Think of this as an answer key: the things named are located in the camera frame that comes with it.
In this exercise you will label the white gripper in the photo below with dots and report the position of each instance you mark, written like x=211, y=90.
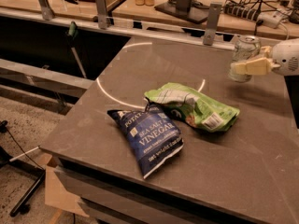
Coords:
x=286, y=57

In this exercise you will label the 7up soda can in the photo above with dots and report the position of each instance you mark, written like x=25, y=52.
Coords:
x=246, y=46

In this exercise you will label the green rice chip bag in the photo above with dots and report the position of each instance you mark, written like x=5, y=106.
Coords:
x=193, y=107

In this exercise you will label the blue salt vinegar chip bag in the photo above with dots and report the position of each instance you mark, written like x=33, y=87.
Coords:
x=152, y=135

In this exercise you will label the white power adapter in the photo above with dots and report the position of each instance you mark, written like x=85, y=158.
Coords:
x=272, y=20

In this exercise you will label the power strip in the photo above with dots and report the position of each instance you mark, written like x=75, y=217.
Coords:
x=246, y=13

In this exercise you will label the black monitor stand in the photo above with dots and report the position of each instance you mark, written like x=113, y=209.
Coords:
x=188, y=10

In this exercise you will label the cardboard box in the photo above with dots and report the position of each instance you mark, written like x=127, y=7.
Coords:
x=56, y=194

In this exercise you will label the grey metal bracket right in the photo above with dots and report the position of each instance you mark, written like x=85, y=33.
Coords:
x=212, y=23

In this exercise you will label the grey metal bracket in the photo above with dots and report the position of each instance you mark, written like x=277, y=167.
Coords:
x=103, y=19
x=212, y=23
x=46, y=10

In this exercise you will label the grey metal bracket middle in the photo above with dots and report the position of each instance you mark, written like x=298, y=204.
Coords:
x=103, y=19

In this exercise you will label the grey metal bracket left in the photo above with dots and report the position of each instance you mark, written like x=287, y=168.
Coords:
x=46, y=10

